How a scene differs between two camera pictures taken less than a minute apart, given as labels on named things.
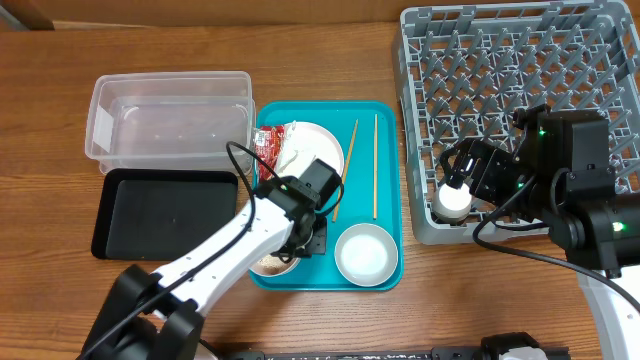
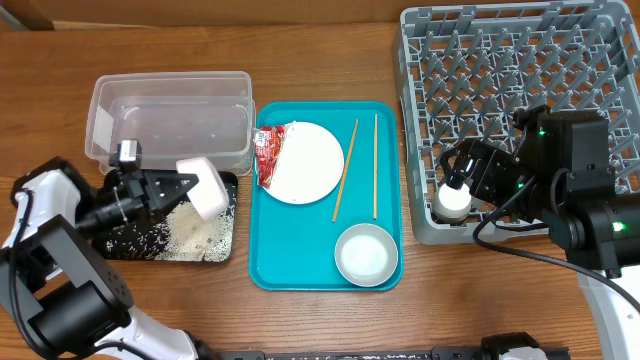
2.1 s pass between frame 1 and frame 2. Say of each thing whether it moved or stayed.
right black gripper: stayed
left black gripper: moved
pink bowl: moved
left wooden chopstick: stayed
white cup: stayed
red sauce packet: stayed
